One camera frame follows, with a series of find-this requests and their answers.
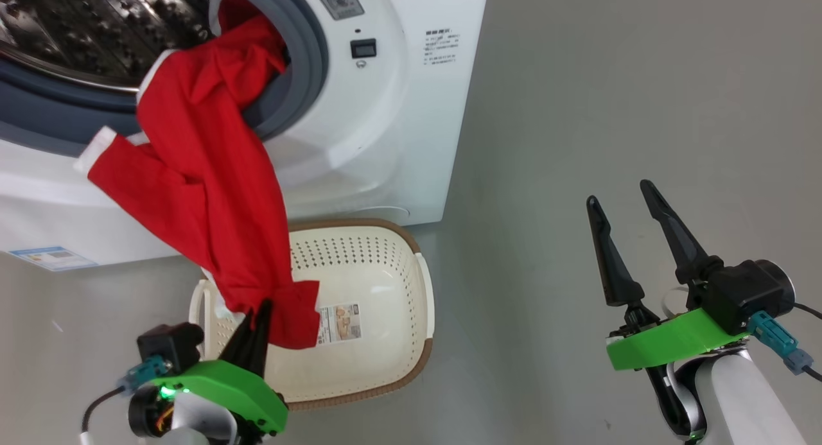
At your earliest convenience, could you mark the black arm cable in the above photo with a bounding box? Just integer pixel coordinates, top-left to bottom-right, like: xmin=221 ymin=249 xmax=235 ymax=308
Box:
xmin=793 ymin=301 xmax=822 ymax=381
xmin=80 ymin=386 xmax=129 ymax=443

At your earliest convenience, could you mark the teal cable connector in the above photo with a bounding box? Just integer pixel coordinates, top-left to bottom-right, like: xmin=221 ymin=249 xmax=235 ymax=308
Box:
xmin=748 ymin=311 xmax=814 ymax=376
xmin=118 ymin=356 xmax=169 ymax=392

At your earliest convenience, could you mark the blue energy label sticker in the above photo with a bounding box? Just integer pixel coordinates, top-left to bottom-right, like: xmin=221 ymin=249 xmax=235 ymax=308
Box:
xmin=10 ymin=246 xmax=98 ymax=272

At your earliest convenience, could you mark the cream perforated laundry basket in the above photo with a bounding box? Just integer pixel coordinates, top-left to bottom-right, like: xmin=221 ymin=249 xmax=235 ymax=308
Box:
xmin=191 ymin=218 xmax=435 ymax=412

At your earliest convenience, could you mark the teal left cable connector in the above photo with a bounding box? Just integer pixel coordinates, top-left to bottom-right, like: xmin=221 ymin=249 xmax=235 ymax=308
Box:
xmin=118 ymin=356 xmax=169 ymax=392

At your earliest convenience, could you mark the grey rubber door gasket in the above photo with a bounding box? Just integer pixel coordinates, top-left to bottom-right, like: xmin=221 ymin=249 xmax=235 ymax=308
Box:
xmin=0 ymin=0 xmax=329 ymax=158

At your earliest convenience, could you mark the steel washing machine drum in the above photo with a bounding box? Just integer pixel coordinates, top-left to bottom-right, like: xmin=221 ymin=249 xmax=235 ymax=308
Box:
xmin=0 ymin=0 xmax=216 ymax=89

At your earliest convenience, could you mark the white washing machine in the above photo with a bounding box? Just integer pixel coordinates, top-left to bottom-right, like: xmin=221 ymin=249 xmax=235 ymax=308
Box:
xmin=0 ymin=0 xmax=490 ymax=269

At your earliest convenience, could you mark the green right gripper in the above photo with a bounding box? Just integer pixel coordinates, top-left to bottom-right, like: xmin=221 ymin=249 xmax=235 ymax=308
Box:
xmin=586 ymin=180 xmax=749 ymax=371

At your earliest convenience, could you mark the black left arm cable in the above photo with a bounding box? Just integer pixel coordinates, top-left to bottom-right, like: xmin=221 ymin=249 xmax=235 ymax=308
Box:
xmin=80 ymin=386 xmax=129 ymax=443

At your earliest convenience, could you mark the paper product label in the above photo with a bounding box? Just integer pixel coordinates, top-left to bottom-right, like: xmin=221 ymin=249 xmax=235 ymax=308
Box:
xmin=317 ymin=304 xmax=362 ymax=344

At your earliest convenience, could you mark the red garment white trim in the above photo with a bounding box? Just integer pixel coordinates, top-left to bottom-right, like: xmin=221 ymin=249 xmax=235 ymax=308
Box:
xmin=74 ymin=0 xmax=322 ymax=351

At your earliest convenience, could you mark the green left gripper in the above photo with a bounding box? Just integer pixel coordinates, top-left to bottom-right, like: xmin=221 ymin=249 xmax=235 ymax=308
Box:
xmin=151 ymin=299 xmax=288 ymax=436

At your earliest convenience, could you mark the printed text sticker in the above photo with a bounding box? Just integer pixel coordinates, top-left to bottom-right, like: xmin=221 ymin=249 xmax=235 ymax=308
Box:
xmin=424 ymin=29 xmax=461 ymax=67

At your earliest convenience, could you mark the teal right cable connector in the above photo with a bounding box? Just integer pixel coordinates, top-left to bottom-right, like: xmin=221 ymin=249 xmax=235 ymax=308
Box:
xmin=748 ymin=311 xmax=814 ymax=376

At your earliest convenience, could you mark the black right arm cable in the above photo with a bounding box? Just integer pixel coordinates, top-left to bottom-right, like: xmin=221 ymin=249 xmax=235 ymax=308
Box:
xmin=793 ymin=301 xmax=822 ymax=381

